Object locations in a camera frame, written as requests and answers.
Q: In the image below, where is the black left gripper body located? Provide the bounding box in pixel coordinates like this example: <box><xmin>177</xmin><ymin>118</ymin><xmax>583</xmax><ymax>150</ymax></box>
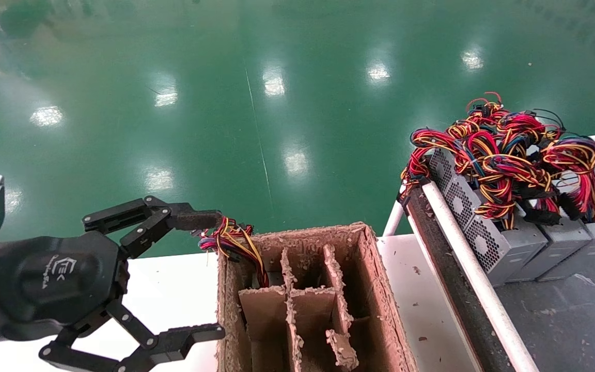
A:
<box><xmin>0</xmin><ymin>231</ymin><xmax>129</xmax><ymax>342</ymax></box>

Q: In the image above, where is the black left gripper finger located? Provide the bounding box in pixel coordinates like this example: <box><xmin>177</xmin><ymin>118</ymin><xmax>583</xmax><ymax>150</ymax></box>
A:
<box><xmin>82</xmin><ymin>195</ymin><xmax>224</xmax><ymax>259</ymax></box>
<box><xmin>38</xmin><ymin>300</ymin><xmax>226</xmax><ymax>372</ymax></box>

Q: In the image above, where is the brown cardboard divider insert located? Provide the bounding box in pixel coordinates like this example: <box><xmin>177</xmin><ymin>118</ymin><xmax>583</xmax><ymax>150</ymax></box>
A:
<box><xmin>240</xmin><ymin>245</ymin><xmax>363</xmax><ymax>372</ymax></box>

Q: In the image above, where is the brown cardboard box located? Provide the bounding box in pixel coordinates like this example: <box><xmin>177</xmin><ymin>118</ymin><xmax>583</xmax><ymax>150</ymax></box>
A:
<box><xmin>216</xmin><ymin>222</ymin><xmax>418</xmax><ymax>372</ymax></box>

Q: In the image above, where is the short white support tube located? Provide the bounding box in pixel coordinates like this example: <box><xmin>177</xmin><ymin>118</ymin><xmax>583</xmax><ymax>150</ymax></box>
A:
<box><xmin>383</xmin><ymin>201</ymin><xmax>406</xmax><ymax>237</ymax></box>

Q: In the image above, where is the perforated grey power supply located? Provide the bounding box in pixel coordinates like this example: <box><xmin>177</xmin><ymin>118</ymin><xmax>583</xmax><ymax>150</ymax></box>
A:
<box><xmin>400</xmin><ymin>127</ymin><xmax>549</xmax><ymax>288</ymax></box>

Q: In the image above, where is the dark grey conveyor belt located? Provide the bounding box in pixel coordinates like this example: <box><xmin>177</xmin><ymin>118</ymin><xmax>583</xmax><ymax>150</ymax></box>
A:
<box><xmin>494</xmin><ymin>248</ymin><xmax>595</xmax><ymax>372</ymax></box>

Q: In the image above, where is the power supply with red-yellow wires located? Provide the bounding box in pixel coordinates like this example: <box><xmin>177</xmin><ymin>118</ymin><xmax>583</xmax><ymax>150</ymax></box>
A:
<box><xmin>198</xmin><ymin>217</ymin><xmax>270</xmax><ymax>288</ymax></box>

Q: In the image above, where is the long white rail tube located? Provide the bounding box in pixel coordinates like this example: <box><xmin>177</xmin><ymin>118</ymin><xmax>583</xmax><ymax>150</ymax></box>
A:
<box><xmin>421</xmin><ymin>181</ymin><xmax>540</xmax><ymax>372</ymax></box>

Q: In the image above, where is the grey power supply with wires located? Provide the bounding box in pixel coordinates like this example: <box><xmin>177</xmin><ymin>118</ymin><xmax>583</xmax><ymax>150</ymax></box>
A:
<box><xmin>465</xmin><ymin>92</ymin><xmax>593</xmax><ymax>283</ymax></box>

